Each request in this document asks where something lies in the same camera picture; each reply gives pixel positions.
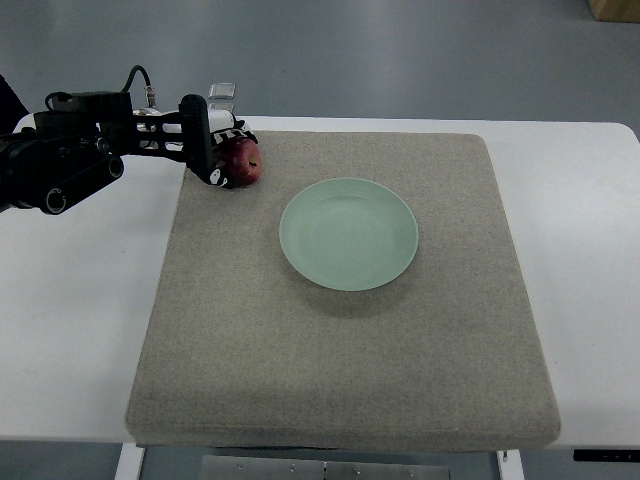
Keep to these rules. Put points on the floor metal plate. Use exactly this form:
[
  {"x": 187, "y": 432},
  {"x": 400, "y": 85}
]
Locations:
[
  {"x": 222, "y": 90},
  {"x": 219, "y": 107}
]

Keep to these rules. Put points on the pale green plate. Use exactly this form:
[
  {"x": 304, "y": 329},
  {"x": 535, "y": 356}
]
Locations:
[{"x": 348, "y": 234}]

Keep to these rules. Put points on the black control panel strip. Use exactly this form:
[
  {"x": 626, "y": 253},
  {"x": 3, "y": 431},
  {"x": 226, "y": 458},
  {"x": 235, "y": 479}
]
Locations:
[{"x": 607, "y": 455}]

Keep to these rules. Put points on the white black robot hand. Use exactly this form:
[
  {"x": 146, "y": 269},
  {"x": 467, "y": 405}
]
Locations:
[{"x": 226, "y": 127}]

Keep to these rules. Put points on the grey metal base plate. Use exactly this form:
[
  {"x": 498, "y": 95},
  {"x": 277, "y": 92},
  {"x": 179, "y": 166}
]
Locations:
[{"x": 227, "y": 467}]

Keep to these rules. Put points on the white table leg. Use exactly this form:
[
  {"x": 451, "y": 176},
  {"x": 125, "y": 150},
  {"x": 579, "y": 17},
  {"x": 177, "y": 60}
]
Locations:
[{"x": 130, "y": 462}]

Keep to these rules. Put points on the upper floor metal plate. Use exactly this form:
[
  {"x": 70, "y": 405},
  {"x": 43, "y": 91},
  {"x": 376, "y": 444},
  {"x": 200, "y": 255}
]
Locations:
[{"x": 222, "y": 90}]

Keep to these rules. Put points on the lower floor metal plate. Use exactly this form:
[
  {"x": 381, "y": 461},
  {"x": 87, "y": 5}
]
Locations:
[{"x": 219, "y": 107}]

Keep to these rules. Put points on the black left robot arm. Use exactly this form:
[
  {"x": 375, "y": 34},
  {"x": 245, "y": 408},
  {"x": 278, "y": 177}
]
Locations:
[{"x": 76, "y": 145}]

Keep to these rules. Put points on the grey fabric cushion mat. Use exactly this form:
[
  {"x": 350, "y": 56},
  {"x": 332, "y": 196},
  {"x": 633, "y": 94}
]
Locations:
[{"x": 242, "y": 351}]

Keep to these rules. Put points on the red apple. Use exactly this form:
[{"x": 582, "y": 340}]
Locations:
[{"x": 238, "y": 163}]

